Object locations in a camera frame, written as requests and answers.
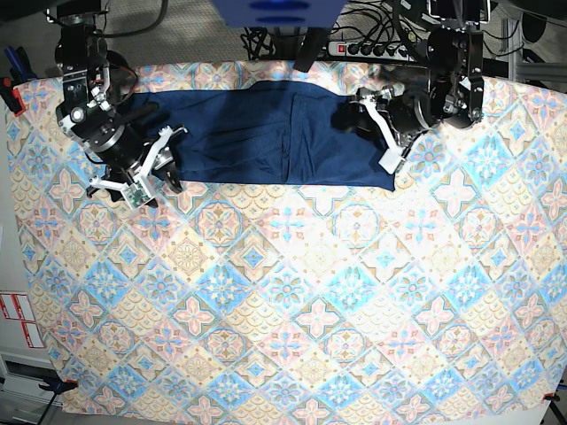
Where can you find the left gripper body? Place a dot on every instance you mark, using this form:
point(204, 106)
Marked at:
point(410, 115)

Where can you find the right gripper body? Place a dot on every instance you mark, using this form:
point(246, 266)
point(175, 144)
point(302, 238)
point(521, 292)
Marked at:
point(121, 148)

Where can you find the blue long-sleeve T-shirt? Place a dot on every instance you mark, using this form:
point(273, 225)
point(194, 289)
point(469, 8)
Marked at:
point(275, 132)

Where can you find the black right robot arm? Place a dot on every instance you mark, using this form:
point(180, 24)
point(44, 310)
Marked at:
point(96, 111)

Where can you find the white power strip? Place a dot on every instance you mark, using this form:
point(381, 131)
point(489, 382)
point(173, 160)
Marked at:
point(360, 50)

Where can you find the black and red clamp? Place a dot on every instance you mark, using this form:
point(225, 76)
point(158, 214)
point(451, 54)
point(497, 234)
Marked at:
point(11, 97)

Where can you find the patterned tile tablecloth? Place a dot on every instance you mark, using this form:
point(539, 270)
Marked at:
point(443, 300)

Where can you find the red and white labels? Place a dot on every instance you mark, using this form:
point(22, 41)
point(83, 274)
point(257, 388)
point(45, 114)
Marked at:
point(16, 306)

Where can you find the black clamp lower left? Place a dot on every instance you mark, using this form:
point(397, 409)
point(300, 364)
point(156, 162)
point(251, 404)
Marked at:
point(56, 385)

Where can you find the black clamp lower right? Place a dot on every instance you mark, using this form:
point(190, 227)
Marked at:
point(552, 397)

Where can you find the white camera bracket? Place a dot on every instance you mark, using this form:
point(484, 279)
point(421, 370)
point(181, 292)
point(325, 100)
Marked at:
point(378, 105)
point(139, 190)

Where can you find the black camera pole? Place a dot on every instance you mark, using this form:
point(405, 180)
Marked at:
point(314, 40)

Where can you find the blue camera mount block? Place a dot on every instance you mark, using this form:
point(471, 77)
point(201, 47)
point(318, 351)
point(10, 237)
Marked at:
point(279, 13)

